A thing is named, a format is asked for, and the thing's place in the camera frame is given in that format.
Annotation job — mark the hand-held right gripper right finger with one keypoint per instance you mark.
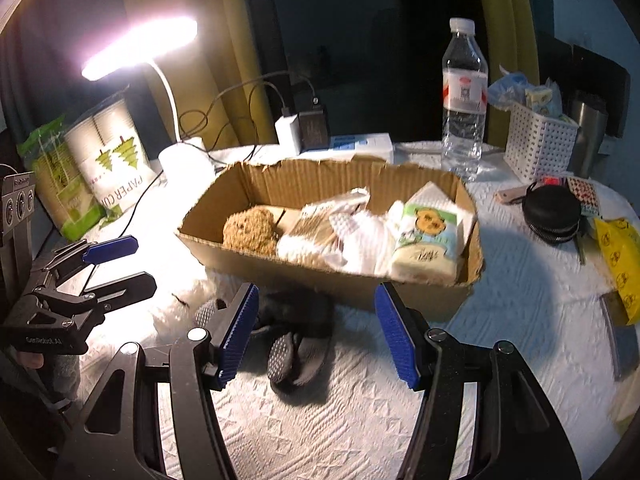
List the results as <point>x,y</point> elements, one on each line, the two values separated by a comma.
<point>395,340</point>

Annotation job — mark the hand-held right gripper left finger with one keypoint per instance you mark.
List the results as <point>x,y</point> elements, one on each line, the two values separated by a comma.
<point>240,335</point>

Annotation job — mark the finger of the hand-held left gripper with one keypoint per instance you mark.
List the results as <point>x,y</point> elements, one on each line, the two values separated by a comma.
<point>125,285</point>
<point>110,250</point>

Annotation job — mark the grey plush toy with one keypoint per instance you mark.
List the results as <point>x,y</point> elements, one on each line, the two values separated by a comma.
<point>295,355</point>

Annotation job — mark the cardboard box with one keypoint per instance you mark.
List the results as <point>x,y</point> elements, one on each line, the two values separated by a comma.
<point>320,290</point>

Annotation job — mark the green printed tissue pack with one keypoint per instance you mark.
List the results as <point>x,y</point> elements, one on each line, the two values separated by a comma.
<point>425,240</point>

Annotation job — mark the brown plush toy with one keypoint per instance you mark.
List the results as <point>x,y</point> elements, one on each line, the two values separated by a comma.
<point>250,230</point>

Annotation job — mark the white paper towel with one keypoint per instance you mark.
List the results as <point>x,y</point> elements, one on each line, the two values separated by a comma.
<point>360,240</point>

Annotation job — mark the brown clear-wrapped packet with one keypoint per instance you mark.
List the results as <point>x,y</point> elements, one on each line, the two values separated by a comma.
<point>312,225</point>

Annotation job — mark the person's left hand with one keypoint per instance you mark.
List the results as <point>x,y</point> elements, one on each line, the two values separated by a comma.
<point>30,360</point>

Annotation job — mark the green paper cup pack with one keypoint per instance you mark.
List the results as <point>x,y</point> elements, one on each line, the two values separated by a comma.
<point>50,170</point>

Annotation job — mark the white paper cup pack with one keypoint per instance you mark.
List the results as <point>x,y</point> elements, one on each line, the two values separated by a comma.
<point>105,150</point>

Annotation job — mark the white textured tablecloth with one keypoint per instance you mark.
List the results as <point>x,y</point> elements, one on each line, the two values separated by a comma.
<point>525,310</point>

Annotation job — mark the blue and white box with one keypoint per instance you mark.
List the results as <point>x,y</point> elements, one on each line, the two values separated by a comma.
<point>360,147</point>

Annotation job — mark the black round case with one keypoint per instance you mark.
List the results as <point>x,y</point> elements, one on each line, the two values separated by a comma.
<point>550,212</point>

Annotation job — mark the white charger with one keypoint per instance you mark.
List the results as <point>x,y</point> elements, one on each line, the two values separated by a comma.
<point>288,132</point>

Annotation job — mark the white desk lamp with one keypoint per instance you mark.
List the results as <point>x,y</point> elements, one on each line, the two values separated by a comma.
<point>145,42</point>

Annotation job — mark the black power adapter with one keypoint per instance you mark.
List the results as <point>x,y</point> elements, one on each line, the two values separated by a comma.
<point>314,127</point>

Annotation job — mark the teal curtain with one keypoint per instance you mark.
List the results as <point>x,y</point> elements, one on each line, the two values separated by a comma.
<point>60,35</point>

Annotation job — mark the clear water bottle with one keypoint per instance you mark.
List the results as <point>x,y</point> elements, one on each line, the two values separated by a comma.
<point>462,125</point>

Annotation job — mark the grey smartphone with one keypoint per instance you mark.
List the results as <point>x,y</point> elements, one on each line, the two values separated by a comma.
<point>622,340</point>

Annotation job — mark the sticker card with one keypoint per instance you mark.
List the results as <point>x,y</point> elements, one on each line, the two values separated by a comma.
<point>582,195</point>

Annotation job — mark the yellow printed packet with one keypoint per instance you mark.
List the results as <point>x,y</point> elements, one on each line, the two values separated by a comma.
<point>620,260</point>

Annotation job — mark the white plastic basket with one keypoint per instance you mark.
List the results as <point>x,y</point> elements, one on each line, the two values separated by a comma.
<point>540,145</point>

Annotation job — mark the yellow curtain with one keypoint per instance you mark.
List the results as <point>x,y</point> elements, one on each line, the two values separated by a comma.
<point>225,35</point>
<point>505,10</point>

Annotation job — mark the blue plastic bag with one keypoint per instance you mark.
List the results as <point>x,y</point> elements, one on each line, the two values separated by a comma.
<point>507,87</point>

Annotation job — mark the small green packets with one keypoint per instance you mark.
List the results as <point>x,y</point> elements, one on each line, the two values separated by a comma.
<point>542,100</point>

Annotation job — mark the steel tumbler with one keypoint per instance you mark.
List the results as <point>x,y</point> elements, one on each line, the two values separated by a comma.
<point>590,130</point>

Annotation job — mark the dark glass window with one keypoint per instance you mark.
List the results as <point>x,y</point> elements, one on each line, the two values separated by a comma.
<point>350,35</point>

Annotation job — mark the black monitor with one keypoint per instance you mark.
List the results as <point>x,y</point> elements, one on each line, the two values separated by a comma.
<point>590,70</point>

